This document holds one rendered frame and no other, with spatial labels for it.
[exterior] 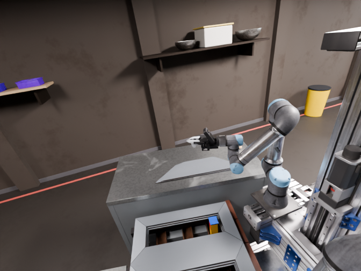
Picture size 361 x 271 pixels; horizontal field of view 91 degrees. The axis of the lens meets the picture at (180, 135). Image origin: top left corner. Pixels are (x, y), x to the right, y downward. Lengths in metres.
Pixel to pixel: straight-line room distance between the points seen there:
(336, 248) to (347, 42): 0.55
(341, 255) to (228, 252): 0.78
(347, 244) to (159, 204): 1.17
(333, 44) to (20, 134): 3.90
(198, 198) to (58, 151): 2.96
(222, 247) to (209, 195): 0.38
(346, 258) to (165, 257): 0.98
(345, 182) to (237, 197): 0.81
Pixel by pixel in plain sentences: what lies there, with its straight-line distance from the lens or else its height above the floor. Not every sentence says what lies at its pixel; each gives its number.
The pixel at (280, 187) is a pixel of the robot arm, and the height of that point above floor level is 1.20.
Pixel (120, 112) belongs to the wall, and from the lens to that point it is 3.48.
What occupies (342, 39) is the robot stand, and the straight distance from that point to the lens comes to 0.69.
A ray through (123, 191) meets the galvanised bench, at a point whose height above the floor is 1.05.
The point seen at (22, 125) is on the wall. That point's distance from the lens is 3.84.
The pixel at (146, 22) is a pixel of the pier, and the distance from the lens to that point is 3.25.
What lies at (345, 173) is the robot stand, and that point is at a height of 1.46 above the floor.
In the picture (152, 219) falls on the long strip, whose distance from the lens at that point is 1.56.
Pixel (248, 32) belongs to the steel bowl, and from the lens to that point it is 3.53.
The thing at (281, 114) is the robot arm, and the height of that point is 1.65.
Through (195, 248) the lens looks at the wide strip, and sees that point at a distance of 1.38.
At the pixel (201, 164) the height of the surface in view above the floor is 1.07.
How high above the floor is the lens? 2.07
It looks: 29 degrees down
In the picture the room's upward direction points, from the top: 8 degrees counter-clockwise
